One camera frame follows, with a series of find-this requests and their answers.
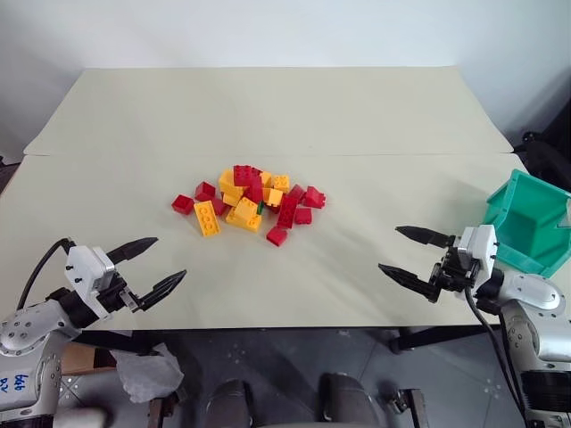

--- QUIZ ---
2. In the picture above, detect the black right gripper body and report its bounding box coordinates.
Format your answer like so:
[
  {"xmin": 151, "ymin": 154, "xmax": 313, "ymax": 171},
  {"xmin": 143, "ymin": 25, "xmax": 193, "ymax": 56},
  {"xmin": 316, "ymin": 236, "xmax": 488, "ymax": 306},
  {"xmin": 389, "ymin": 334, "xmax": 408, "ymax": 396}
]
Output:
[{"xmin": 429, "ymin": 244, "xmax": 482, "ymax": 296}]

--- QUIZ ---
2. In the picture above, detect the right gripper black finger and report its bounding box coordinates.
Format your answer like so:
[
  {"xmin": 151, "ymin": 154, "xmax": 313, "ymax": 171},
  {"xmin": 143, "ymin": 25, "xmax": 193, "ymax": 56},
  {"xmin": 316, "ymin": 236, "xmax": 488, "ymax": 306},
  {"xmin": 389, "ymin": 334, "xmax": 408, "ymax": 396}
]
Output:
[
  {"xmin": 377, "ymin": 263, "xmax": 441, "ymax": 305},
  {"xmin": 395, "ymin": 225, "xmax": 457, "ymax": 249}
]

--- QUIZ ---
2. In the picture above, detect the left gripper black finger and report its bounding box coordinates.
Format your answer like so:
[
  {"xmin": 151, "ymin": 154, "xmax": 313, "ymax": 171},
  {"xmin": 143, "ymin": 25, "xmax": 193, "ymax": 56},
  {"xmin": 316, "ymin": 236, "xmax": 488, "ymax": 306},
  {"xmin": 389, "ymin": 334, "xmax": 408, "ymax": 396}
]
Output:
[
  {"xmin": 135, "ymin": 268, "xmax": 188, "ymax": 312},
  {"xmin": 106, "ymin": 236, "xmax": 160, "ymax": 266}
]

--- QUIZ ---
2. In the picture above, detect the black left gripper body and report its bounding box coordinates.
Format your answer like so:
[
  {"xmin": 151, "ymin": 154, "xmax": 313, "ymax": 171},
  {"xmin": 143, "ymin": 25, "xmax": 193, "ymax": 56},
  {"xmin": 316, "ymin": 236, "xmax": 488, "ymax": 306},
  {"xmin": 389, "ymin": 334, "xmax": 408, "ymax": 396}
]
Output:
[{"xmin": 96, "ymin": 271, "xmax": 144, "ymax": 314}]

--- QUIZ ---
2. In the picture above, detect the crumpled white plastic bag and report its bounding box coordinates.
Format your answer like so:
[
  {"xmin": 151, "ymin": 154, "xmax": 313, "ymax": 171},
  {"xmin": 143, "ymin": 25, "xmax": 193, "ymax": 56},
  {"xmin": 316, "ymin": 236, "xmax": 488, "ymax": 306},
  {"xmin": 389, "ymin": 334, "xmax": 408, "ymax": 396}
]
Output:
[{"xmin": 110, "ymin": 343, "xmax": 186, "ymax": 405}]

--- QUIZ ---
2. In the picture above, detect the green plastic bin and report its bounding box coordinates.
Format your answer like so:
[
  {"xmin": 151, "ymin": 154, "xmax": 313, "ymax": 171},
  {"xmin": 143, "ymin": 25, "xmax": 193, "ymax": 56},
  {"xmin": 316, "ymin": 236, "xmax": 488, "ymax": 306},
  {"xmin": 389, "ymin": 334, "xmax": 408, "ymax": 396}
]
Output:
[{"xmin": 480, "ymin": 169, "xmax": 571, "ymax": 279}]

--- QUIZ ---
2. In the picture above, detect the dark rounded shape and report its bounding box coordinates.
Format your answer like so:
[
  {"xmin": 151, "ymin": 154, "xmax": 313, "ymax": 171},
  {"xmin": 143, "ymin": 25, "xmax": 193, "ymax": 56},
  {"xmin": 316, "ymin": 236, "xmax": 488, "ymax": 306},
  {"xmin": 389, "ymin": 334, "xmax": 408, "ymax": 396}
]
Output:
[
  {"xmin": 318, "ymin": 371, "xmax": 385, "ymax": 428},
  {"xmin": 202, "ymin": 378, "xmax": 256, "ymax": 428}
]

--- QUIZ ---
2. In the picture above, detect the long red plastic toy brick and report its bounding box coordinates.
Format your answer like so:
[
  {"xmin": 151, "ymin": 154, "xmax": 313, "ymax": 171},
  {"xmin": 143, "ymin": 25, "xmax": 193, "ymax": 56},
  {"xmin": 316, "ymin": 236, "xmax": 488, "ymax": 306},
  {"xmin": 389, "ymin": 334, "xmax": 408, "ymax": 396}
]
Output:
[{"xmin": 276, "ymin": 195, "xmax": 300, "ymax": 230}]

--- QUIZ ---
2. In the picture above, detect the black office chair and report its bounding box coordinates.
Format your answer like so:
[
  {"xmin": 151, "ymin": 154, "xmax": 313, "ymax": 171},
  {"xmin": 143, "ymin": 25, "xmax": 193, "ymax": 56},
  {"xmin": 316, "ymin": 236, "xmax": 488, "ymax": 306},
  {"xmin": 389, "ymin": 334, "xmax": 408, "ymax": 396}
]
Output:
[{"xmin": 512, "ymin": 130, "xmax": 571, "ymax": 191}]

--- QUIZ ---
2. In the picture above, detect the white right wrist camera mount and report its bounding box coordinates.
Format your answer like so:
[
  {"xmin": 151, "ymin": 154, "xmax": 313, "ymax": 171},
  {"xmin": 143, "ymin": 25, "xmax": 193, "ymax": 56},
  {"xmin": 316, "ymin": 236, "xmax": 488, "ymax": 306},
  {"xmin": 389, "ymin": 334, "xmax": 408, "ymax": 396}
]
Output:
[{"xmin": 458, "ymin": 224, "xmax": 499, "ymax": 274}]

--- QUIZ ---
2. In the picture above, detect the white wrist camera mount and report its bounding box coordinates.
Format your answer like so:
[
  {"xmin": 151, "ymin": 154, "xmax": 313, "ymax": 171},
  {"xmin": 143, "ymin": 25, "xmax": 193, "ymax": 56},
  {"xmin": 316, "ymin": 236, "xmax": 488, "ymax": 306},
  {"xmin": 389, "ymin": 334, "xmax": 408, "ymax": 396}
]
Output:
[
  {"xmin": 458, "ymin": 224, "xmax": 499, "ymax": 274},
  {"xmin": 65, "ymin": 244, "xmax": 118, "ymax": 320}
]

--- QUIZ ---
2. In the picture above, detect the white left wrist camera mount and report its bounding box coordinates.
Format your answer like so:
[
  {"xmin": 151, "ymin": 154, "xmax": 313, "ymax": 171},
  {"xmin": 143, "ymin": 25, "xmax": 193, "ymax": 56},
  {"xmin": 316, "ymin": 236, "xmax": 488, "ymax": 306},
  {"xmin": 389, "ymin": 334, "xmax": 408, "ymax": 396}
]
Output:
[{"xmin": 65, "ymin": 244, "xmax": 118, "ymax": 320}]

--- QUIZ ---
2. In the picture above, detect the black table frame bar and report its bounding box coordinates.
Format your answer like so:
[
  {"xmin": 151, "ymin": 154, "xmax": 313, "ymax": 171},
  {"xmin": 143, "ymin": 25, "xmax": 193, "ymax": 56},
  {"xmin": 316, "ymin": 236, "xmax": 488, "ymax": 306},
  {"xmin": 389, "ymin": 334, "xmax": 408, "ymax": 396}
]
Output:
[
  {"xmin": 70, "ymin": 329, "xmax": 162, "ymax": 358},
  {"xmin": 386, "ymin": 325, "xmax": 492, "ymax": 356}
]

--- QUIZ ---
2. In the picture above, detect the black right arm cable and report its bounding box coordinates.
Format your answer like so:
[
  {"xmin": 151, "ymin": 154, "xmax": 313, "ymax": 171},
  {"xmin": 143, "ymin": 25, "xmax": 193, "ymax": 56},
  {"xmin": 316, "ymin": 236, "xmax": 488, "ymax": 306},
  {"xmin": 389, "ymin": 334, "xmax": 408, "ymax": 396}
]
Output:
[{"xmin": 462, "ymin": 284, "xmax": 530, "ymax": 423}]

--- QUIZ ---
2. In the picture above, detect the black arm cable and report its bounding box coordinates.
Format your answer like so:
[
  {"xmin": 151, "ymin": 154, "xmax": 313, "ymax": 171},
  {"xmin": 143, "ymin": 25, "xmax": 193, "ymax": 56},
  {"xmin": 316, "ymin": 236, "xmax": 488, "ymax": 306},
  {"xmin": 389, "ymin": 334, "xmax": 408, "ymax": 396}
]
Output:
[
  {"xmin": 462, "ymin": 284, "xmax": 530, "ymax": 423},
  {"xmin": 15, "ymin": 238, "xmax": 75, "ymax": 311}
]

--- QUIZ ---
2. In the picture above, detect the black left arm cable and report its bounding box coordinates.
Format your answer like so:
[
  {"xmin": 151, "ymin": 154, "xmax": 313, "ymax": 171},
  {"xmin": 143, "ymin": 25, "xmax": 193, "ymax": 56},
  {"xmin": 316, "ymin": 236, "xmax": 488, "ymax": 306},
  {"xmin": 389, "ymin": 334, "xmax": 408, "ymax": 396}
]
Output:
[{"xmin": 15, "ymin": 238, "xmax": 75, "ymax": 311}]

